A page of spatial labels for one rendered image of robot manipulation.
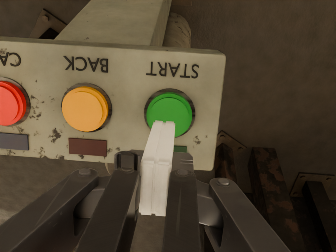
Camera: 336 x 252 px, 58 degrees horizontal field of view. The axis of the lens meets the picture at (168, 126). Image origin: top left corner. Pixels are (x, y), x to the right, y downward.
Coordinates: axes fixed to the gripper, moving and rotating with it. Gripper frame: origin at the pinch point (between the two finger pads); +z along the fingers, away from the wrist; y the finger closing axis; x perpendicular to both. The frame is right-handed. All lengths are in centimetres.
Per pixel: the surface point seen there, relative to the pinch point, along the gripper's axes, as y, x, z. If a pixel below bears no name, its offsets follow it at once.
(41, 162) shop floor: -52, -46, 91
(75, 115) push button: -8.0, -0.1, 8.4
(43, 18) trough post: -38, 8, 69
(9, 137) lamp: -14.8, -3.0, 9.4
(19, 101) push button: -13.1, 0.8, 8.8
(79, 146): -8.1, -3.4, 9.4
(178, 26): -1, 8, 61
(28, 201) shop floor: -64, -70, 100
